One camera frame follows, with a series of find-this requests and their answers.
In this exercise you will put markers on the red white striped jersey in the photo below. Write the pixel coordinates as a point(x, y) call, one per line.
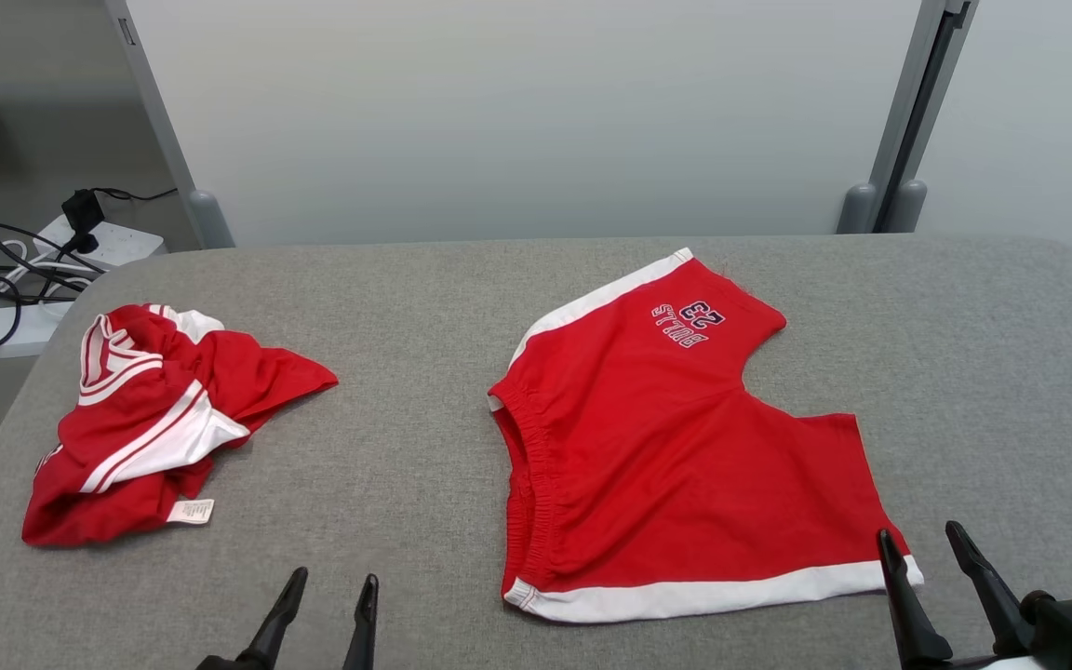
point(127, 409)

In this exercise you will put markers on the red shorts with white trim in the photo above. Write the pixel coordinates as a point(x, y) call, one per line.
point(666, 447)

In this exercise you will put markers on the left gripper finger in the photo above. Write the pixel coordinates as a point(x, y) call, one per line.
point(362, 642)
point(274, 631)

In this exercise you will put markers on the grey partition post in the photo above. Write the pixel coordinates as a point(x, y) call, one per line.
point(904, 102)
point(908, 207)
point(164, 121)

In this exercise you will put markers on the white power strip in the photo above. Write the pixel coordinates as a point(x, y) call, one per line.
point(15, 335)
point(127, 244)

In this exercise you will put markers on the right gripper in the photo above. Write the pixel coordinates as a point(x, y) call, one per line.
point(973, 663)

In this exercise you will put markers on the black power adapter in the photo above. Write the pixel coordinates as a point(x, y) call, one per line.
point(82, 212)

